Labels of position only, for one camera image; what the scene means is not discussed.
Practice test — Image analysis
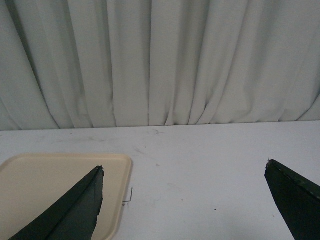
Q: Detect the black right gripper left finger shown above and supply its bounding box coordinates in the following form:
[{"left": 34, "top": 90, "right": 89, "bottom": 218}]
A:
[{"left": 11, "top": 166, "right": 104, "bottom": 240}]

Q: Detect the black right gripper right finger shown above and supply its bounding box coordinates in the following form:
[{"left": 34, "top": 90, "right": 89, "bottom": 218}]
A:
[{"left": 264, "top": 159, "right": 320, "bottom": 240}]

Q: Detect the beige square plate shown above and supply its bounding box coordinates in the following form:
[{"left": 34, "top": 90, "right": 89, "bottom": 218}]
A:
[{"left": 0, "top": 153, "right": 133, "bottom": 240}]

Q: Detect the white pleated curtain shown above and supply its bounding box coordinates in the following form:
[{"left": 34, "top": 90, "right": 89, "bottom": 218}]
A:
[{"left": 0, "top": 0, "right": 320, "bottom": 131}]

